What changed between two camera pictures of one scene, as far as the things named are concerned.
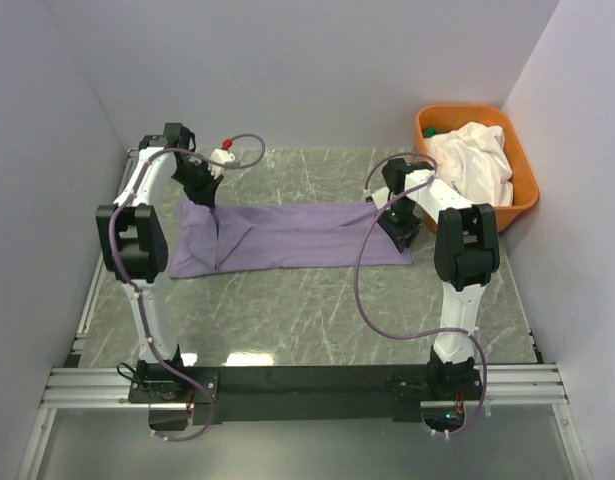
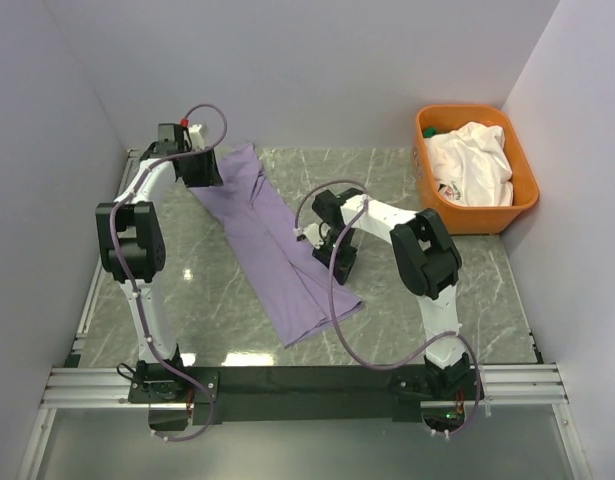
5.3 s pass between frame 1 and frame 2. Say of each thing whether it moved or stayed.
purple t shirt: moved
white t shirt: stayed
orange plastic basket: stayed
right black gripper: moved
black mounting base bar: stayed
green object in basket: stayed
